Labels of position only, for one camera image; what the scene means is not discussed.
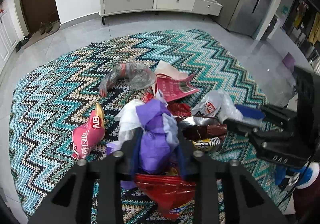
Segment clear plastic bag red logo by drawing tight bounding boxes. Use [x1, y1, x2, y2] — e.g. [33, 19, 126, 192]
[191, 89, 244, 123]

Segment brown chocolate wrapper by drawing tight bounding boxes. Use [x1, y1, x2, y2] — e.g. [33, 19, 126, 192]
[177, 116, 228, 152]

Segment red snack bag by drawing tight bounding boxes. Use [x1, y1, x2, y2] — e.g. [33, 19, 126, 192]
[135, 167, 196, 221]

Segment pink snack packet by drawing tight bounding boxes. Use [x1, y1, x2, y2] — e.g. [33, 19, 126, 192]
[72, 103, 106, 160]

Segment purple plastic bag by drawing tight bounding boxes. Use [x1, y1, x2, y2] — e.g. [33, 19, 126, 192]
[106, 98, 179, 174]

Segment pink cardboard box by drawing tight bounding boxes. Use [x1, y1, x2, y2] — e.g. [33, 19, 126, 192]
[151, 61, 200, 102]

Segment grey transparent plastic bag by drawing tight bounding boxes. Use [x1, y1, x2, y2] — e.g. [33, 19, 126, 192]
[99, 62, 156, 97]

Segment blue white gloved hand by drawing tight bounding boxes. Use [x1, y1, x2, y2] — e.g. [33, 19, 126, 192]
[274, 162, 319, 191]

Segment purple bucket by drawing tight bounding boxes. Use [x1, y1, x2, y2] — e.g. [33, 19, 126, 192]
[282, 52, 296, 72]

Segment zigzag patterned rug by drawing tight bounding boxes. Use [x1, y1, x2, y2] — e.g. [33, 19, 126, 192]
[9, 29, 268, 217]

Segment black slippers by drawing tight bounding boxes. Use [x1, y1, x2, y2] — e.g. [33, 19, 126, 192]
[15, 35, 30, 53]

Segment grey white TV cabinet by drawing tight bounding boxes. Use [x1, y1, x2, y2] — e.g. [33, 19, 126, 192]
[99, 0, 222, 23]

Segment brown door mat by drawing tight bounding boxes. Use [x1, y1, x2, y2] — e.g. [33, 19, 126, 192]
[22, 20, 60, 49]

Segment pair of brown shoes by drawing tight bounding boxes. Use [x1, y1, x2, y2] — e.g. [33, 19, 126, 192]
[40, 22, 53, 35]

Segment white shoe cabinet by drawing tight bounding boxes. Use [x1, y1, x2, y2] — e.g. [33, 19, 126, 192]
[0, 0, 24, 72]

